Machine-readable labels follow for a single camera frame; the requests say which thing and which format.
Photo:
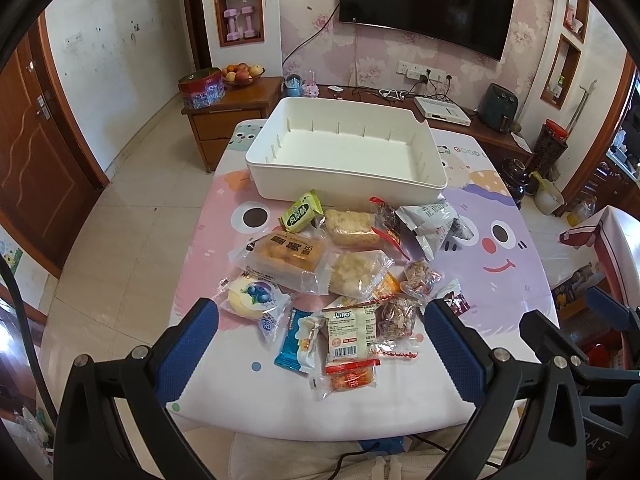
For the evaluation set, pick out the dark air fryer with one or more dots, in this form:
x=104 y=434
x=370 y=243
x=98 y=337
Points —
x=498 y=108

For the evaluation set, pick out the black wall television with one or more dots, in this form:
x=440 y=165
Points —
x=479 y=25

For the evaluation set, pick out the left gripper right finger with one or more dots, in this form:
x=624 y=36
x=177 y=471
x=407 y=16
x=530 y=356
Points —
x=549 y=441

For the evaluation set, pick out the pink bunny figurine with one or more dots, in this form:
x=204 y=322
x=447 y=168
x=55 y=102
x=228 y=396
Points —
x=310 y=86

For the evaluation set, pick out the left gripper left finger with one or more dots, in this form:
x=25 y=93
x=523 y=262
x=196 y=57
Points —
x=91 y=441

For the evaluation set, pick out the nut cluster packet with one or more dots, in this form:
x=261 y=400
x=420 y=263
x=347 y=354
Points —
x=395 y=320
x=420 y=280

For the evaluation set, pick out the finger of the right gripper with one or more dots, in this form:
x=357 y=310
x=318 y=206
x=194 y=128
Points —
x=549 y=344
x=605 y=306

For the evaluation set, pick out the pink dumbbell left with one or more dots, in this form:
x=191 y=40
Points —
x=233 y=34

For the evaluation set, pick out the yellow cake bread packet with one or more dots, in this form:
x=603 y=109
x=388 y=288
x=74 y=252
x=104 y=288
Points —
x=301 y=263

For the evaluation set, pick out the rice crispy bar packet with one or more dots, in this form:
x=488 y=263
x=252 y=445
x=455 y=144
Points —
x=350 y=229

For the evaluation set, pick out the white set-top box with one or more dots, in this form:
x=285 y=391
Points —
x=443 y=111

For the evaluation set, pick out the wooden tv cabinet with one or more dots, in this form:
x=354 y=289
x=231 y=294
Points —
x=232 y=123

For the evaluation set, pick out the white plastic storage bin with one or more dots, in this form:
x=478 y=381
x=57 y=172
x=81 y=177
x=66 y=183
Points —
x=346 y=171

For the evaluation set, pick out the green pineapple cake packet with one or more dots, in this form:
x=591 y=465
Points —
x=302 y=213

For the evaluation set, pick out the puffed rice cake packet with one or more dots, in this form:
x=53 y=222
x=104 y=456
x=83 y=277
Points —
x=356 y=274

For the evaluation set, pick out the blue wafer packet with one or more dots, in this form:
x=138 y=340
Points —
x=298 y=352

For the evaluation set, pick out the red lidded woven bin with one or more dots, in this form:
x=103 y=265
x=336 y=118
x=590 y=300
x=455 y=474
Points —
x=549 y=147

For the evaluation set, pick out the dark ceramic jar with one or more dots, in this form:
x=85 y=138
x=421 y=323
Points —
x=513 y=173

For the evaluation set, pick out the white power strip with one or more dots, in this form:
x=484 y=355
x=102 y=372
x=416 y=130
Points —
x=432 y=75

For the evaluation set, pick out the blueberry steamed cake packet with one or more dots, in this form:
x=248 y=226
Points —
x=256 y=300

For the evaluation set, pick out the dark brown snack packet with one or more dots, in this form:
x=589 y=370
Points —
x=455 y=300

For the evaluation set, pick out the red dark date packet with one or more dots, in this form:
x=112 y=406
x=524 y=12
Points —
x=387 y=227

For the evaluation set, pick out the pink dumbbell right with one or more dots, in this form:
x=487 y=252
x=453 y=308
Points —
x=249 y=31

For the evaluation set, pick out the Lipo cream biscuit packet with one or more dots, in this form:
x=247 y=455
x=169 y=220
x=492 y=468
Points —
x=350 y=331

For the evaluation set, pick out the brown wooden door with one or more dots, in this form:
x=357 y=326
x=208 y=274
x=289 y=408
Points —
x=50 y=179

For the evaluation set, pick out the fruit bowl with apples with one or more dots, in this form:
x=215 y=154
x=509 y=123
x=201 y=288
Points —
x=241 y=75

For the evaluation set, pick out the orange oats bar packet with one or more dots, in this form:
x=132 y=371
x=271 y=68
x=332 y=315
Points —
x=387 y=287

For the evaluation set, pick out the white grey snack bag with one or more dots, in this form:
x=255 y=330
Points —
x=432 y=223

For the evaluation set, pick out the pink dumbbell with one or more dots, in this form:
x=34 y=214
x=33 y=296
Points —
x=249 y=31
x=233 y=34

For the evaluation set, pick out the small orange snack packet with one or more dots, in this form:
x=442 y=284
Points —
x=343 y=376

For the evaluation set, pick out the red blue round tin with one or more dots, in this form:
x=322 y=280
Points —
x=202 y=88

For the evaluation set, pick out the blue snow globe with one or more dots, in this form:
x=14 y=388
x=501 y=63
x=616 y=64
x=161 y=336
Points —
x=292 y=85

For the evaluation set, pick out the white plastic bucket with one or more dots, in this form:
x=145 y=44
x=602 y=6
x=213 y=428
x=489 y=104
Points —
x=548 y=198

